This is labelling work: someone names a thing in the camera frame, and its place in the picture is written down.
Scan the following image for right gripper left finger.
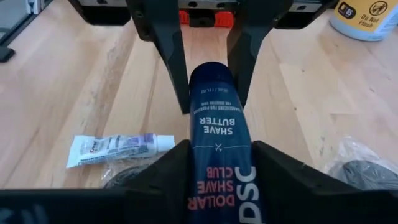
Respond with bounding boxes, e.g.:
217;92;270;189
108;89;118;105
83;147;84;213
124;139;192;224

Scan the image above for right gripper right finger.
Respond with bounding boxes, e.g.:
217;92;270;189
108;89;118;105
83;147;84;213
252;140;359;224

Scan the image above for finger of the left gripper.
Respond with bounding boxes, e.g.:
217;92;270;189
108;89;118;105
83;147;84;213
126;0;192;115
226;0;295;108

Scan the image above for grey round pad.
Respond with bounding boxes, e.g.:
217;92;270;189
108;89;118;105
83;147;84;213
323;135;398;198
102;155;169;189

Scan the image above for white small toothpaste tube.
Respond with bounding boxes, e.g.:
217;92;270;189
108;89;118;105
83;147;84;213
65;133;176;169

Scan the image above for dark blue shave butter tube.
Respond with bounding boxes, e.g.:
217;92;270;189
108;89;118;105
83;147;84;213
186;61;266;224

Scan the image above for red plastic basket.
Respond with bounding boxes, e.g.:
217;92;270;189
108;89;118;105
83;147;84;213
178;10;235;29

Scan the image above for yellow wipes canister white lid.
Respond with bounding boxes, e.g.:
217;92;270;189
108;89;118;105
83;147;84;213
329;0;398;42

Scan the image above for black table clamp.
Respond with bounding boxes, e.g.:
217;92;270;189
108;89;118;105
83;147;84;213
0;45;16;64

